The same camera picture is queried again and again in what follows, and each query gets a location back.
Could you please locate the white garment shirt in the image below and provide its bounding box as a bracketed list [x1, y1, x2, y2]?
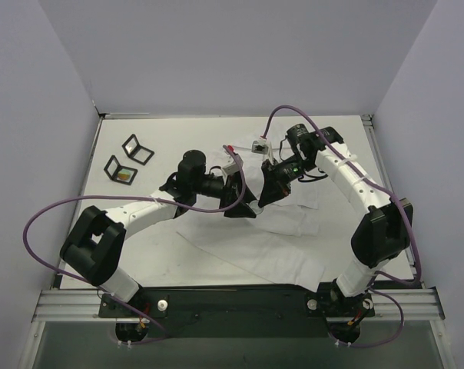
[176, 132, 333, 293]

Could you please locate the colourful painted round brooch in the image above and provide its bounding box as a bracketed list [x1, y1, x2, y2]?
[118, 173, 131, 181]

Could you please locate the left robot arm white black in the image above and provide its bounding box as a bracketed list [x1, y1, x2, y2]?
[60, 146, 257, 317]

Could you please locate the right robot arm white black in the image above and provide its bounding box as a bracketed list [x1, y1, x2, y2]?
[252, 124, 413, 307]

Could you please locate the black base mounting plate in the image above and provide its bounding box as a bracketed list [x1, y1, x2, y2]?
[98, 283, 375, 342]

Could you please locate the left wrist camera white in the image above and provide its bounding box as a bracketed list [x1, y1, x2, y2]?
[221, 158, 243, 177]

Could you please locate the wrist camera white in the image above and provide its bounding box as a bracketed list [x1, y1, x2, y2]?
[221, 158, 243, 177]
[251, 138, 275, 164]

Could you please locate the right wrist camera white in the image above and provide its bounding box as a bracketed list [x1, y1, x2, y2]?
[251, 138, 275, 164]

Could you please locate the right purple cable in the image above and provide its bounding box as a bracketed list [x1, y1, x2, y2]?
[260, 105, 423, 349]

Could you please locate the purple cable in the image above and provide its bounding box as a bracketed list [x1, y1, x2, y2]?
[22, 145, 245, 345]
[260, 105, 423, 349]

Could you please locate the black frame stand upper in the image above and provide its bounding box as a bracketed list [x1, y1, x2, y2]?
[121, 134, 154, 165]

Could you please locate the black frame stand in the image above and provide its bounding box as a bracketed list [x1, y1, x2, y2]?
[121, 134, 154, 165]
[103, 155, 138, 185]

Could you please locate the black frame stand lower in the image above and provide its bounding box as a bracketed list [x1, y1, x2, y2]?
[103, 155, 138, 185]

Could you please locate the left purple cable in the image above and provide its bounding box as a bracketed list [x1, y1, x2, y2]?
[22, 145, 245, 345]

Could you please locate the aluminium front rail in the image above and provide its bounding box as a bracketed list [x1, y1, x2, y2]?
[32, 290, 101, 322]

